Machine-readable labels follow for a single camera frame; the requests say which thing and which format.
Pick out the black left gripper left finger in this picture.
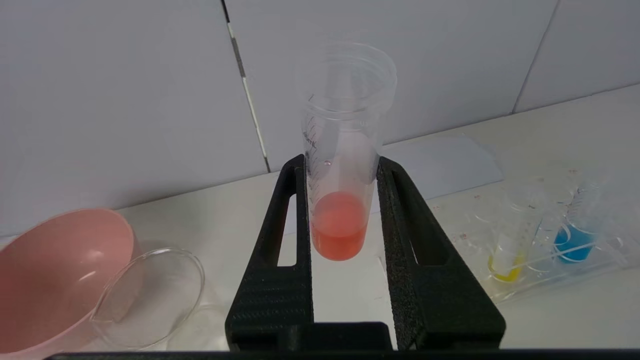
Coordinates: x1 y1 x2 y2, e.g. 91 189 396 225
225 154 315 351

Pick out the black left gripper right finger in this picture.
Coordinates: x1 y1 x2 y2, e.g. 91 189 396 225
375 156 507 351

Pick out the test tube with red pigment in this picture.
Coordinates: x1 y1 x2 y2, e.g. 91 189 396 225
298 42 399 262

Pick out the test tube with yellow pigment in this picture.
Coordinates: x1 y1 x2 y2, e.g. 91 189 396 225
487 192 549 284

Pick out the clear glass beaker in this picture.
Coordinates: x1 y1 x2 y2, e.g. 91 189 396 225
90 247 231 351

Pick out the clear acrylic test tube rack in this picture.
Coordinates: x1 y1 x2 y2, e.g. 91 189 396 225
434 169 640 305

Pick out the test tube with blue pigment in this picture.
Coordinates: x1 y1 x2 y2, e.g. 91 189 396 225
552 175 617 265

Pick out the white paper sheet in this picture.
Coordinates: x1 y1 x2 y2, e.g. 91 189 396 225
380 133 505 202

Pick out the pink plastic bowl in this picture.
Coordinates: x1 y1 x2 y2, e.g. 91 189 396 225
0 208 141 360

